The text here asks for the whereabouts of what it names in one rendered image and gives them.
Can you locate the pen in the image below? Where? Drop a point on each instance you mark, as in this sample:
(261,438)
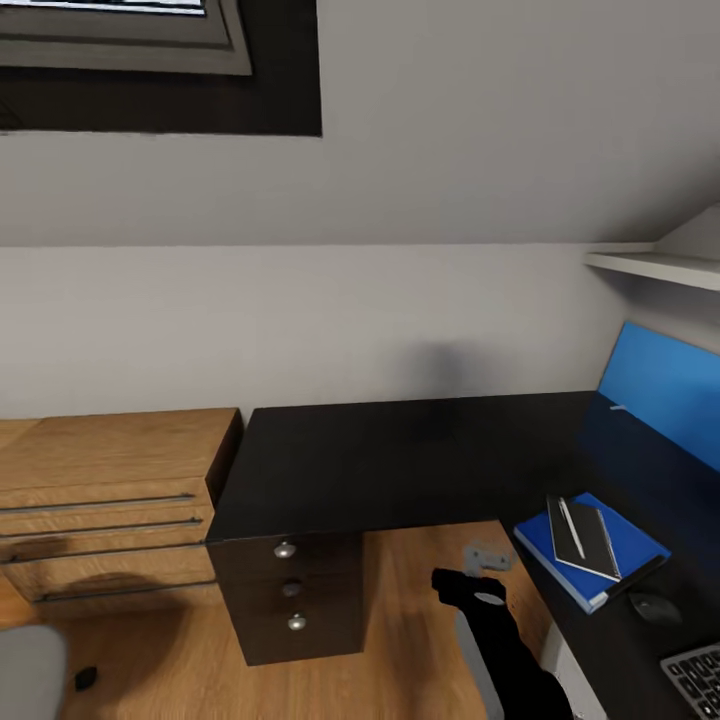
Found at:
(576,539)

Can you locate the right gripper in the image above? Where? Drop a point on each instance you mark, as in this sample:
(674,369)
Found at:
(451,583)

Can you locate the keyboard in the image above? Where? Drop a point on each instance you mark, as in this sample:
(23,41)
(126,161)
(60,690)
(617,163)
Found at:
(696,675)

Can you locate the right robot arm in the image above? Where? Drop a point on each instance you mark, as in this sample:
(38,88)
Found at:
(510,682)

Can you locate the swivel chair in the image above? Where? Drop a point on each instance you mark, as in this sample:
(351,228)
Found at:
(35,672)

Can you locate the mouse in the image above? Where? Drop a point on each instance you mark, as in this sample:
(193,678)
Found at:
(654,607)

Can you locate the notebook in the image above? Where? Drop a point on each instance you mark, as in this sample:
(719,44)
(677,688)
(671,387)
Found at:
(598,557)

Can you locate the folder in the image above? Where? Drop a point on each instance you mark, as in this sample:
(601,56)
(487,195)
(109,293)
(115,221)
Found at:
(636,555)

